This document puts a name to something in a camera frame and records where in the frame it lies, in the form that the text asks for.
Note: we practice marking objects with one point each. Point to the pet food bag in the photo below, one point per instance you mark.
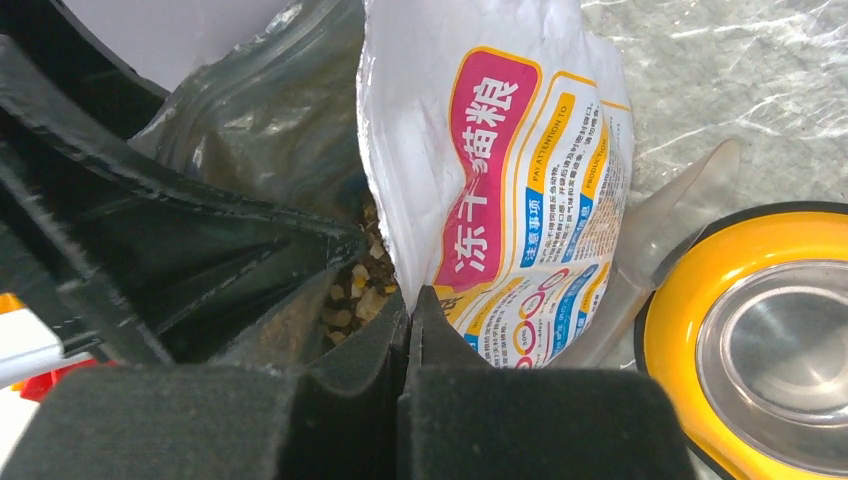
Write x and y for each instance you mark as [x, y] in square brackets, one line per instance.
[496, 139]

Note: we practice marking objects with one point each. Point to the clear plastic scoop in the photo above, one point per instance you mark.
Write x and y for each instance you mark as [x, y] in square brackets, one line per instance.
[654, 236]

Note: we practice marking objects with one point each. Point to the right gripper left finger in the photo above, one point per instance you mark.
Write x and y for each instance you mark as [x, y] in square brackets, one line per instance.
[334, 419]

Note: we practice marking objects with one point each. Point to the yellow double pet bowl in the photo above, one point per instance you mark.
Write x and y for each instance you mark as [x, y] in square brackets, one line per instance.
[748, 337]

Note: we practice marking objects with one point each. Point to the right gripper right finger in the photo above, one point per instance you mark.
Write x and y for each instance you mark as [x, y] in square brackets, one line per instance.
[460, 418]

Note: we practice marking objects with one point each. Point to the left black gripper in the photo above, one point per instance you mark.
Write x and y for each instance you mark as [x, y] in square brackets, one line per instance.
[119, 256]

